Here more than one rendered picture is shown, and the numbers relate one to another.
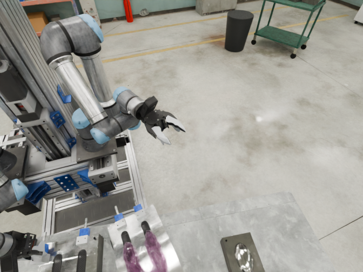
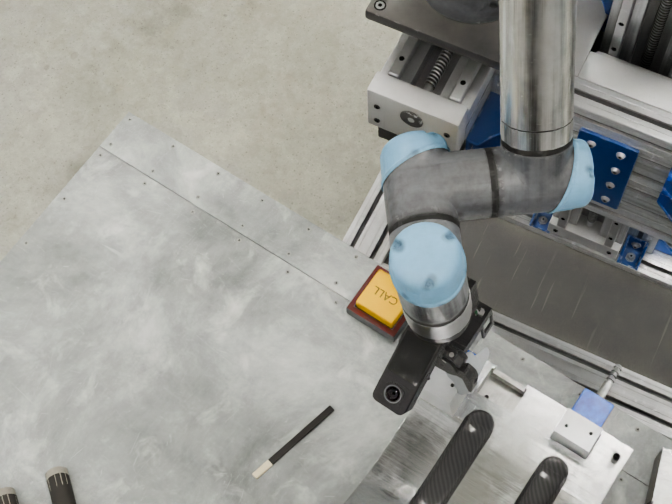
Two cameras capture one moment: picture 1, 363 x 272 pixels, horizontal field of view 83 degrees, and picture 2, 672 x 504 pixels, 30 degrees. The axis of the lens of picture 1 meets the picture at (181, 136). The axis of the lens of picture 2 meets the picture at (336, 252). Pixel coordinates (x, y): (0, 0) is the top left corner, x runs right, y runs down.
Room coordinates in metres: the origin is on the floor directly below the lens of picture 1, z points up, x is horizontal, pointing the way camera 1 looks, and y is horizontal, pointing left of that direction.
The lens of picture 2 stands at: (-0.23, 0.34, 2.43)
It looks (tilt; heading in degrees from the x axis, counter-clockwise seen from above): 65 degrees down; 49
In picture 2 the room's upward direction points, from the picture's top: 5 degrees counter-clockwise
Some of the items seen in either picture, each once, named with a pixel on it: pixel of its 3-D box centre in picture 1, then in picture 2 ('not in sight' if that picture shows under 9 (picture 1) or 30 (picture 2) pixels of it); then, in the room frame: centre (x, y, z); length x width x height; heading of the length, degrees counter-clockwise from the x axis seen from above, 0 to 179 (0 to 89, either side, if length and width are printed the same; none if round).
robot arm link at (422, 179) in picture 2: not in sight; (434, 187); (0.26, 0.73, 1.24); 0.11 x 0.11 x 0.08; 51
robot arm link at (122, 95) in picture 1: (127, 99); not in sight; (0.67, 0.23, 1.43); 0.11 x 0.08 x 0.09; 44
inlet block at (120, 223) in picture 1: (119, 217); not in sight; (0.40, 0.34, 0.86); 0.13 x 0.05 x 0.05; 28
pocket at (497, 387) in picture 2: (61, 246); (501, 393); (0.25, 0.58, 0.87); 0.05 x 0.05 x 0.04; 11
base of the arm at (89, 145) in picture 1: (93, 136); not in sight; (0.77, 0.51, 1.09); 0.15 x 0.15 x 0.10
